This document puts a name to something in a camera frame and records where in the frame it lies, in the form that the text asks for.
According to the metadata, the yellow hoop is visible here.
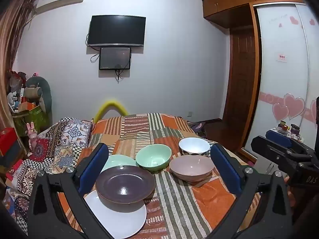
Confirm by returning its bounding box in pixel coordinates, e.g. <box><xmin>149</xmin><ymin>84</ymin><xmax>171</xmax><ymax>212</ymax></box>
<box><xmin>93</xmin><ymin>100</ymin><xmax>129</xmax><ymax>123</ymax></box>

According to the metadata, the black television cable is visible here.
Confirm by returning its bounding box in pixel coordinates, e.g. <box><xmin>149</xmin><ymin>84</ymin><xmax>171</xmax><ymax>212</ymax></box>
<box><xmin>86</xmin><ymin>33</ymin><xmax>100</xmax><ymax>63</ymax></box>

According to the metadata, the striped patchwork blanket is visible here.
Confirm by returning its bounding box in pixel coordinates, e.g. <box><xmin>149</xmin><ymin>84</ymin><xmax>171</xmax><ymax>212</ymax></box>
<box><xmin>57</xmin><ymin>113</ymin><xmax>262</xmax><ymax>239</ymax></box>

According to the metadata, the dark brown plate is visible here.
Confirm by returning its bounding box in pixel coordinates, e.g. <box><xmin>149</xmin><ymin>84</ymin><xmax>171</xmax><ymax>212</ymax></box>
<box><xmin>95</xmin><ymin>165</ymin><xmax>156</xmax><ymax>204</ymax></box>

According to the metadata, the white sliding door with hearts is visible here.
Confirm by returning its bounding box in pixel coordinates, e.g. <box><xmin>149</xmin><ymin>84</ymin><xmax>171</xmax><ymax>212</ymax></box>
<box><xmin>242</xmin><ymin>2</ymin><xmax>319</xmax><ymax>165</ymax></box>

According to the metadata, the small black wall monitor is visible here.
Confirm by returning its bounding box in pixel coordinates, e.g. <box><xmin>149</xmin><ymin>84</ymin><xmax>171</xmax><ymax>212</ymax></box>
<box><xmin>99</xmin><ymin>47</ymin><xmax>132</xmax><ymax>71</ymax></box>

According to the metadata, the cluttered toy pile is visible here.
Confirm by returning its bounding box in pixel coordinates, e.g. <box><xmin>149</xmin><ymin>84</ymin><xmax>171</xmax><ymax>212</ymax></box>
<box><xmin>7</xmin><ymin>71</ymin><xmax>28</xmax><ymax>112</ymax></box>

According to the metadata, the brown curtain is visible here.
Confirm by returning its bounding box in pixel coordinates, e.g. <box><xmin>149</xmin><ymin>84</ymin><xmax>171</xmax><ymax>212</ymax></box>
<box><xmin>0</xmin><ymin>0</ymin><xmax>38</xmax><ymax>130</ymax></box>

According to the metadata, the pink bowl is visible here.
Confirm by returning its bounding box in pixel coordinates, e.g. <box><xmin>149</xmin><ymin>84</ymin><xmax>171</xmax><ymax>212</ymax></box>
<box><xmin>169</xmin><ymin>155</ymin><xmax>215</xmax><ymax>182</ymax></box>

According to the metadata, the white plate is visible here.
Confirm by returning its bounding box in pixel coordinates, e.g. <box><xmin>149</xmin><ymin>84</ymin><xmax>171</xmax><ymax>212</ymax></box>
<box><xmin>83</xmin><ymin>190</ymin><xmax>147</xmax><ymax>239</ymax></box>

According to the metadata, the white bowl with dark dots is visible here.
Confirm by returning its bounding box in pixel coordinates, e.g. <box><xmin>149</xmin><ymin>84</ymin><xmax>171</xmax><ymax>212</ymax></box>
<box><xmin>179</xmin><ymin>137</ymin><xmax>210</xmax><ymax>155</ymax></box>

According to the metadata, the black wall television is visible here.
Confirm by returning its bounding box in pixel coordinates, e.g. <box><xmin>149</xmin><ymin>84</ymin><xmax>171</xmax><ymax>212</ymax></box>
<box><xmin>88</xmin><ymin>15</ymin><xmax>146</xmax><ymax>47</ymax></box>

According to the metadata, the light green bowl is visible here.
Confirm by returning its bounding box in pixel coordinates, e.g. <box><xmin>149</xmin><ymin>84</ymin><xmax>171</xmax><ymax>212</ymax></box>
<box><xmin>135</xmin><ymin>144</ymin><xmax>172</xmax><ymax>172</ymax></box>

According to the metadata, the brown wooden door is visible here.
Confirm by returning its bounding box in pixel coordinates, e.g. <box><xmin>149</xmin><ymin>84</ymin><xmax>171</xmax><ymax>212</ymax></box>
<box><xmin>222</xmin><ymin>27</ymin><xmax>257</xmax><ymax>130</ymax></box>

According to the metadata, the light green plate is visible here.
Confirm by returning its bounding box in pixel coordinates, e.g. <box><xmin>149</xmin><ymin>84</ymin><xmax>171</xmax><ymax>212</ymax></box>
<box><xmin>100</xmin><ymin>154</ymin><xmax>138</xmax><ymax>173</ymax></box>

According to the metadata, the pink rabbit doll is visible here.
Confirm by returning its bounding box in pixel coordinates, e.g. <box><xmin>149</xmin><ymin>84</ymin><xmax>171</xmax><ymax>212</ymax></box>
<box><xmin>26</xmin><ymin>122</ymin><xmax>39</xmax><ymax>152</ymax></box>

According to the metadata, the red box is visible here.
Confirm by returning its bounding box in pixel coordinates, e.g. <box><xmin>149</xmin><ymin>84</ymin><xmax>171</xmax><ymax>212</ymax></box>
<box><xmin>0</xmin><ymin>127</ymin><xmax>18</xmax><ymax>155</ymax></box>

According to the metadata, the patterned pillow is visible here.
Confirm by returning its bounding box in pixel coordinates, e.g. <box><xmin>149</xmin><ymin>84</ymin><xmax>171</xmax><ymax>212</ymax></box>
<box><xmin>5</xmin><ymin>117</ymin><xmax>94</xmax><ymax>234</ymax></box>

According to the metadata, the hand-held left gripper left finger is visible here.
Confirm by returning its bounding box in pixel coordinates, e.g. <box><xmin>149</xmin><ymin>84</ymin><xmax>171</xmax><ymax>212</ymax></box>
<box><xmin>27</xmin><ymin>142</ymin><xmax>117</xmax><ymax>239</ymax></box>

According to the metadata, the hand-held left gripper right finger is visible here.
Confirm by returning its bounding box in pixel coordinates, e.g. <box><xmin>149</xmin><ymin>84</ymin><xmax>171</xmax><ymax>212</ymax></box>
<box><xmin>210</xmin><ymin>143</ymin><xmax>293</xmax><ymax>239</ymax></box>

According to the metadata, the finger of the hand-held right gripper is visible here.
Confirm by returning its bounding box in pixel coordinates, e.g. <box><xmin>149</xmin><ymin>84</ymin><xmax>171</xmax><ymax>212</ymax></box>
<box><xmin>250</xmin><ymin>136</ymin><xmax>303</xmax><ymax>170</ymax></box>
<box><xmin>265</xmin><ymin>129</ymin><xmax>316</xmax><ymax>158</ymax></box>

